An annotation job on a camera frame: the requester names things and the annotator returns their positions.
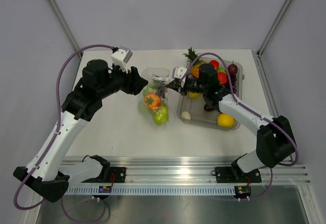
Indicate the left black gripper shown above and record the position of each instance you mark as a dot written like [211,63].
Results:
[135,83]

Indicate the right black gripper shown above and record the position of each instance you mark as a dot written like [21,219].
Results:
[177,86]

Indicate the clear zip top bag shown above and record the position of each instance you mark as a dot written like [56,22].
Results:
[148,74]

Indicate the orange toy persimmon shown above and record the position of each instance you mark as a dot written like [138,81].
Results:
[152,101]

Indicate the green toy pear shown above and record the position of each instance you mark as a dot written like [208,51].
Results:
[161,115]

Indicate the green toy cabbage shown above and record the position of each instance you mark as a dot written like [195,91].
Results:
[149,90]

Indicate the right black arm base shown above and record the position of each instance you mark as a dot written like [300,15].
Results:
[224,174]

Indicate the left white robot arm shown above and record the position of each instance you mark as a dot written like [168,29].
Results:
[43,174]

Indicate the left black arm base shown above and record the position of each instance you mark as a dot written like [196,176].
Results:
[115,174]

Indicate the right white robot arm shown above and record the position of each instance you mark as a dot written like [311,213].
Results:
[274,136]

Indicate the clear plastic food bin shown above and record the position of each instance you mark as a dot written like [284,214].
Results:
[199,116]

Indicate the yellow toy starfruit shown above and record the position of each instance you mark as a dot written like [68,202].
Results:
[194,95]

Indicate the white toy egg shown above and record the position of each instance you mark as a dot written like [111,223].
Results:
[186,115]

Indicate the toy pineapple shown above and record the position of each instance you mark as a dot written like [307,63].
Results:
[191,56]

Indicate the purple toy eggplant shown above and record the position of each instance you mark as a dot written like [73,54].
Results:
[208,108]

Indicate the red toy mango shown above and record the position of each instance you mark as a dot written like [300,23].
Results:
[215,64]

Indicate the dark purple passion fruit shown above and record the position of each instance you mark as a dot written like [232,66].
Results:
[232,69]

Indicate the yellow toy lemon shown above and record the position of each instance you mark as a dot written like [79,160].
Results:
[225,120]

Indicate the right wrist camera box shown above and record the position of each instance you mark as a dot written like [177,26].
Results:
[179,73]

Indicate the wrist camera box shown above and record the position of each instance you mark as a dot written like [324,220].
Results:
[121,57]
[179,73]

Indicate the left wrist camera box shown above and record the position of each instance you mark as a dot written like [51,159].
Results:
[121,57]

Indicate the aluminium mounting rail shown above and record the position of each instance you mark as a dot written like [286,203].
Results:
[189,176]

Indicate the left aluminium frame post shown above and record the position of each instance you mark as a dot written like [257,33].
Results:
[63,23]

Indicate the aluminium frame post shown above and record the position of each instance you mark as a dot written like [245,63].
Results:
[274,27]
[63,23]

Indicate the right aluminium frame post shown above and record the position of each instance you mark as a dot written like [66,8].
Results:
[274,27]

